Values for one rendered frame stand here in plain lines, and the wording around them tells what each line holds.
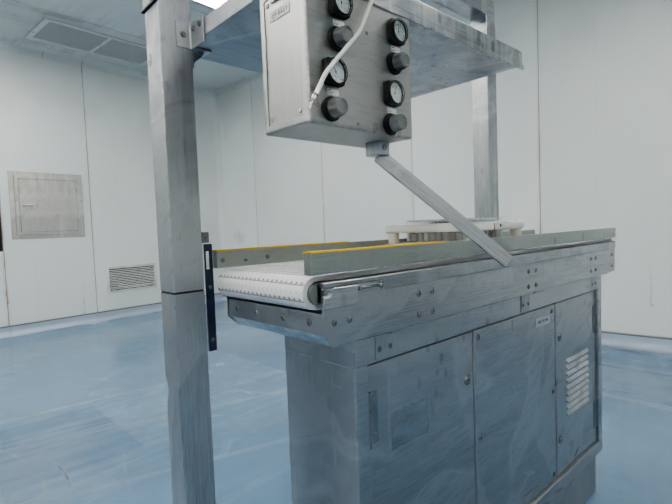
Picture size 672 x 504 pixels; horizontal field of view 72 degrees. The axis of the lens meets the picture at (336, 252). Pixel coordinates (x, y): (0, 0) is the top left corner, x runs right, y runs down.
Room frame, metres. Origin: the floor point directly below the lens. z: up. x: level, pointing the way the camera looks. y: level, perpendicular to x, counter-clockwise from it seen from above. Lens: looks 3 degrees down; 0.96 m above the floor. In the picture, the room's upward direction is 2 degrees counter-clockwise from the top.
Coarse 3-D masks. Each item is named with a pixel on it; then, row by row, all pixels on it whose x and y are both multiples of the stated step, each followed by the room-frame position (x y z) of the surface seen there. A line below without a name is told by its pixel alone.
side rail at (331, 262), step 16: (464, 240) 0.92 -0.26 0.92; (496, 240) 1.00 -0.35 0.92; (512, 240) 1.05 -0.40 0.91; (528, 240) 1.11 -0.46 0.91; (544, 240) 1.17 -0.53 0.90; (560, 240) 1.24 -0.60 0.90; (576, 240) 1.31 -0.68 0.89; (304, 256) 0.66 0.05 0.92; (320, 256) 0.66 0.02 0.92; (336, 256) 0.68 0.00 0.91; (352, 256) 0.71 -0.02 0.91; (368, 256) 0.73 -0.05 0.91; (384, 256) 0.76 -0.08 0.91; (400, 256) 0.78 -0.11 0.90; (416, 256) 0.81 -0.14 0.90; (432, 256) 0.85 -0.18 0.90; (448, 256) 0.88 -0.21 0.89; (304, 272) 0.66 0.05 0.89; (320, 272) 0.66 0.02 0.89; (336, 272) 0.68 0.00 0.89
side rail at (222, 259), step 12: (372, 240) 1.14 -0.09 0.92; (384, 240) 1.17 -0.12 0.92; (216, 252) 0.85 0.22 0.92; (228, 252) 0.87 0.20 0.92; (240, 252) 0.88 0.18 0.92; (252, 252) 0.90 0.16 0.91; (264, 252) 0.92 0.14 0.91; (276, 252) 0.94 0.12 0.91; (288, 252) 0.96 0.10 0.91; (300, 252) 0.98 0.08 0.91; (216, 264) 0.85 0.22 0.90; (228, 264) 0.87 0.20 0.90; (240, 264) 0.88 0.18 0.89; (252, 264) 0.90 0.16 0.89
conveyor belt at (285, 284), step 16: (592, 240) 1.46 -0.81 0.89; (608, 240) 1.55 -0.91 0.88; (464, 256) 0.97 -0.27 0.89; (480, 256) 0.99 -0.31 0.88; (224, 272) 0.85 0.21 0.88; (240, 272) 0.81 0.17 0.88; (256, 272) 0.79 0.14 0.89; (272, 272) 0.77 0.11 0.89; (288, 272) 0.76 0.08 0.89; (352, 272) 0.73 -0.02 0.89; (368, 272) 0.75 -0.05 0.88; (224, 288) 0.83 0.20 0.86; (240, 288) 0.79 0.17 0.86; (256, 288) 0.75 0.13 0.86; (272, 288) 0.72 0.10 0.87; (288, 288) 0.69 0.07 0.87; (304, 288) 0.66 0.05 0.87; (288, 304) 0.70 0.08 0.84; (304, 304) 0.66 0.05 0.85; (320, 304) 0.68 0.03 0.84
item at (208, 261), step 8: (208, 248) 0.85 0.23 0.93; (208, 256) 0.85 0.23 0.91; (208, 264) 0.85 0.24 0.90; (208, 272) 0.85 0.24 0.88; (208, 280) 0.85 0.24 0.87; (208, 288) 0.85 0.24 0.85; (208, 296) 0.85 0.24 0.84; (208, 304) 0.85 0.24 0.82; (208, 312) 0.85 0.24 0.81; (208, 320) 0.85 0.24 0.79; (208, 328) 0.85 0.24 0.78; (208, 336) 0.85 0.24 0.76; (216, 336) 0.86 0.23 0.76; (216, 344) 0.86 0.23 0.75
